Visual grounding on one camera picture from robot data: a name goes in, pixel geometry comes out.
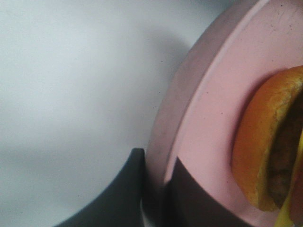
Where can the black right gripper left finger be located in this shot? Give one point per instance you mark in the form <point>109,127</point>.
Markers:
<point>119,205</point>

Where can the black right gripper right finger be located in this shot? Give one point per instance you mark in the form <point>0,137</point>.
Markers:
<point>187,204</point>

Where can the pink round plate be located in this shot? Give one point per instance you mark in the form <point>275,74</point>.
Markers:
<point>199,115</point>

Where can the toy burger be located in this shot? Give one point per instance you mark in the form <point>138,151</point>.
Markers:
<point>267,155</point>

